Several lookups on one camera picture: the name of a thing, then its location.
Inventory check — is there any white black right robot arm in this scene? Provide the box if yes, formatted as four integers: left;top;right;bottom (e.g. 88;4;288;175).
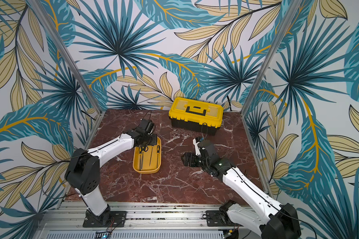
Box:
181;137;301;239

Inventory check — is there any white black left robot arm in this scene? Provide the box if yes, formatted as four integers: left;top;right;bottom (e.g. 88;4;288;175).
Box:
65;119;157;227

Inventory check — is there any yellow plastic storage tray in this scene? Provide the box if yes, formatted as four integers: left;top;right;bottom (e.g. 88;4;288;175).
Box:
133;137;162;174

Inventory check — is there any yellow and black toolbox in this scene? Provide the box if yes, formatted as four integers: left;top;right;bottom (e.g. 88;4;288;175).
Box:
169;97;223;135

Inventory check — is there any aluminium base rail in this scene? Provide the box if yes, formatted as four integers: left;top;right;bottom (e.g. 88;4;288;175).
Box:
35;202;257;239

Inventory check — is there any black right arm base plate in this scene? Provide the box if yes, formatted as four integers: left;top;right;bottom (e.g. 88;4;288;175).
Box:
202;210;240;227

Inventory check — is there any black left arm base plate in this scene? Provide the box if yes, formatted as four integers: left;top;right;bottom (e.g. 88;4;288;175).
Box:
83;210;127;228

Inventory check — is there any left aluminium corner post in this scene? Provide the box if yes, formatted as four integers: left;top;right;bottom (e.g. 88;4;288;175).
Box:
28;0;102;115

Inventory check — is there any aluminium corner post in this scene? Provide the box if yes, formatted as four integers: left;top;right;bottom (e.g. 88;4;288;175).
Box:
28;0;102;115
241;1;313;116

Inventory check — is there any right aluminium corner post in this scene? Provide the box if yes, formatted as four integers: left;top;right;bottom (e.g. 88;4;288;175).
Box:
241;1;313;116

